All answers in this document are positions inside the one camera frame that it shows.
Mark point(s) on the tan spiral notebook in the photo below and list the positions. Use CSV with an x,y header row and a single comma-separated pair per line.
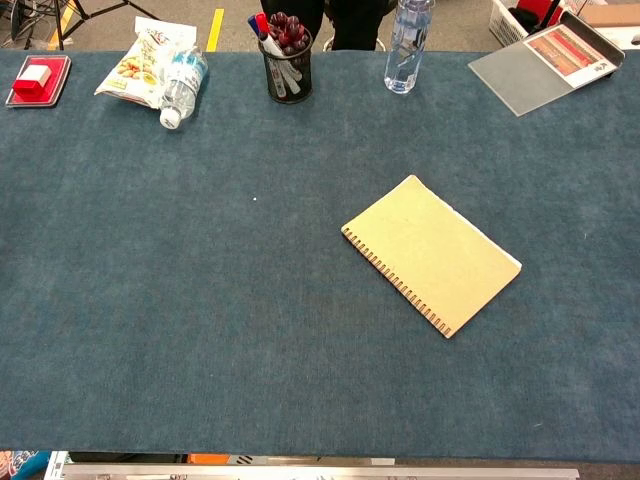
x,y
430,255

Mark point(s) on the labelled water bottle white cap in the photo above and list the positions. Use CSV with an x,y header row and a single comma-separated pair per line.
x,y
181,90

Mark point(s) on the blue felt table cloth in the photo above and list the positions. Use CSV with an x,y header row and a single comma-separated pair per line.
x,y
200,300

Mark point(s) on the black mesh pen holder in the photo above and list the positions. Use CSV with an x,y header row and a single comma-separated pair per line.
x,y
304,90

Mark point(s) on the black chrome stool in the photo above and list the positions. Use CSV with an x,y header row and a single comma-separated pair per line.
x,y
328,45

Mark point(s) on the clear drinking glass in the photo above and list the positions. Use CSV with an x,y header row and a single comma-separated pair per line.
x,y
405,60

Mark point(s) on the red capped white marker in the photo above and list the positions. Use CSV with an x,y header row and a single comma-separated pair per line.
x,y
271,45

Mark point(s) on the dark red grape bunch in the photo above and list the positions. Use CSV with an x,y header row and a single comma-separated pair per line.
x,y
289,30

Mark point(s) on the person in black trousers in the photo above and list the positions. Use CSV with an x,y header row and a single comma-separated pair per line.
x,y
350,25

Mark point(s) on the blue capped white marker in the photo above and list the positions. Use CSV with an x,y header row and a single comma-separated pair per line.
x,y
253,25

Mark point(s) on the yellow floor tape strip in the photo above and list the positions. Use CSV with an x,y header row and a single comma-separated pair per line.
x,y
215,30

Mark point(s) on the orange flat part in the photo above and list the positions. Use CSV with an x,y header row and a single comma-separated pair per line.
x,y
210,459

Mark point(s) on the peanut snack bag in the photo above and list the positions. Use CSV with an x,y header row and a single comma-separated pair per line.
x,y
132,65

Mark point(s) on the white plastic basket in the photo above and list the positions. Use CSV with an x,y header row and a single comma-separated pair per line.
x,y
504,22

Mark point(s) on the red stamp pad tray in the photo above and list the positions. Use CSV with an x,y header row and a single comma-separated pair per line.
x,y
57,87

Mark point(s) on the red striped printed card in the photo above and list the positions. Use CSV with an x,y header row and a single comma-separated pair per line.
x,y
565,50

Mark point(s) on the red object in basket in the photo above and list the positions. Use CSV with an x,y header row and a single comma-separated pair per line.
x,y
535,5

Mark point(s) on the red and white small box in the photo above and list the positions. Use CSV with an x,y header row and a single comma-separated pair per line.
x,y
29,88

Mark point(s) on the black tripod stand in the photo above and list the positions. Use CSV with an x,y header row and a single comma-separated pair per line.
x,y
58,25

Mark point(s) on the brown cardboard box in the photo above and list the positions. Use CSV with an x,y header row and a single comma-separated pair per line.
x,y
615,15

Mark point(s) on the blue orange printed package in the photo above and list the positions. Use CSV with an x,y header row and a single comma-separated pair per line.
x,y
20,465

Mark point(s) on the aluminium profile rail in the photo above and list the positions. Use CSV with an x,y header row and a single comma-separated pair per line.
x,y
300,472

